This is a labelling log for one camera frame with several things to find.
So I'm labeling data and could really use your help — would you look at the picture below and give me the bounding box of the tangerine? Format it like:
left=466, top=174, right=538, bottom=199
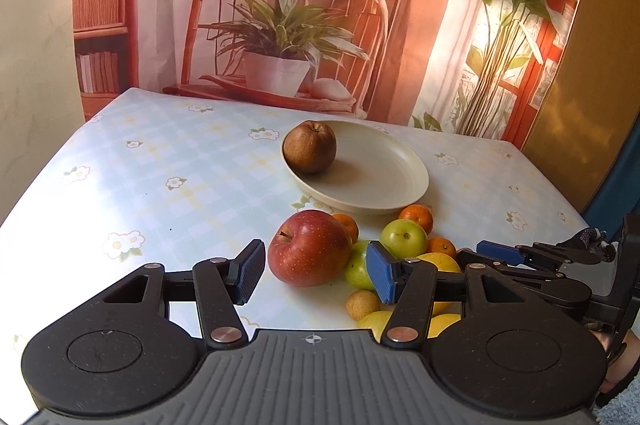
left=332, top=213, right=360, bottom=246
left=398, top=204, right=434, bottom=236
left=426, top=236, right=458, bottom=258

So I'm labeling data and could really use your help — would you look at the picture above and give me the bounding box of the small brown round fruit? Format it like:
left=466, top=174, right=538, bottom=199
left=346, top=289, right=382, bottom=322

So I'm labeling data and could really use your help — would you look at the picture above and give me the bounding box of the red apple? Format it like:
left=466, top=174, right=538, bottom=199
left=267, top=210, right=353, bottom=288

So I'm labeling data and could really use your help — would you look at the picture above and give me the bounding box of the large yellow citrus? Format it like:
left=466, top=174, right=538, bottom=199
left=415, top=251, right=463, bottom=313

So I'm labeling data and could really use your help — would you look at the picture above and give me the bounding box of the yellow-green round fruit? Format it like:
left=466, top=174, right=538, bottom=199
left=357, top=310, right=394, bottom=342

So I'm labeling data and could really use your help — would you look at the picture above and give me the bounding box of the dark patterned cloth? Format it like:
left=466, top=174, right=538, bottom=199
left=560, top=227, right=616, bottom=263

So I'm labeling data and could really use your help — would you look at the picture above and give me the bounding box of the green apple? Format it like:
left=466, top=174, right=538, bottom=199
left=379, top=219, right=429, bottom=261
left=344, top=241, right=381, bottom=291

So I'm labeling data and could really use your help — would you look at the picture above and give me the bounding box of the blue curtain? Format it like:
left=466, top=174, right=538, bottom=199
left=582, top=120, right=640, bottom=246

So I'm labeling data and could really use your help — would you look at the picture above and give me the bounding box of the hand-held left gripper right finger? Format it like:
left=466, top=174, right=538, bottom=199
left=366, top=241, right=508, bottom=349

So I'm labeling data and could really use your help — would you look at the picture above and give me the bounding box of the cream ceramic plate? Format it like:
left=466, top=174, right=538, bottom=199
left=281, top=120, right=431, bottom=215

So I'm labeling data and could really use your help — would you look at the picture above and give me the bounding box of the brown russet apple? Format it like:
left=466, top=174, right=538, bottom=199
left=283, top=120, right=337, bottom=176

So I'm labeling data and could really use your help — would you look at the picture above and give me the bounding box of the yellow lemon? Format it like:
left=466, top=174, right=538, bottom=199
left=427, top=313, right=462, bottom=339

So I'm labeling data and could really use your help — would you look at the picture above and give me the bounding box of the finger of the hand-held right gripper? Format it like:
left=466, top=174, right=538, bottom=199
left=457, top=248, right=566, bottom=280
left=476, top=242, right=601, bottom=267

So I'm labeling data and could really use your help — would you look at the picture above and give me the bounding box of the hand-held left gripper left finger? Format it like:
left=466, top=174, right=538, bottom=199
left=102, top=240, right=266, bottom=351

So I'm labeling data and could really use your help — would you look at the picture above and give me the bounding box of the floral checked tablecloth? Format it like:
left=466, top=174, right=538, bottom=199
left=0, top=88, right=591, bottom=356

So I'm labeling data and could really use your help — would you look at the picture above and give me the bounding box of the person's right hand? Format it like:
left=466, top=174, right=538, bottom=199
left=605, top=335, right=640, bottom=393

